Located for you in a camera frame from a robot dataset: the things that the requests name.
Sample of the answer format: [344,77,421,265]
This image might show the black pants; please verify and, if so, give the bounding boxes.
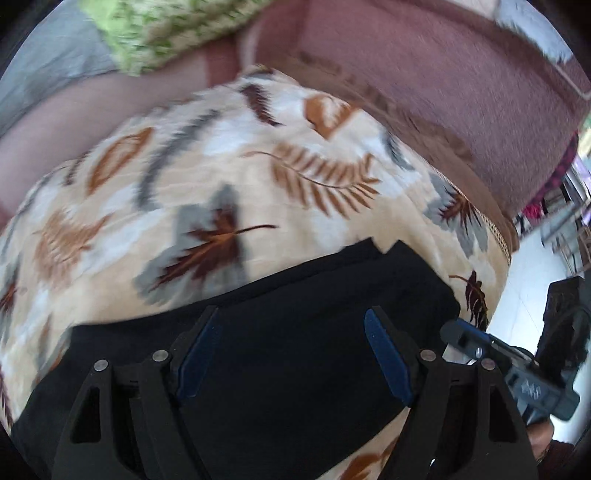
[12,240,460,479]

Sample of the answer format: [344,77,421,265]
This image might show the leaf pattern fleece blanket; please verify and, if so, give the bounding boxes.
[0,64,514,480]

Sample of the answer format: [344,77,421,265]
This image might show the pink sofa backrest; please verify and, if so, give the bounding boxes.
[1,1,590,219]

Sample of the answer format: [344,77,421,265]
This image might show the grey quilted pillow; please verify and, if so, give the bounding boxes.
[1,1,116,133]

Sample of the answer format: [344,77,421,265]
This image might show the green patterned folded quilt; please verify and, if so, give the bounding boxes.
[78,0,271,76]

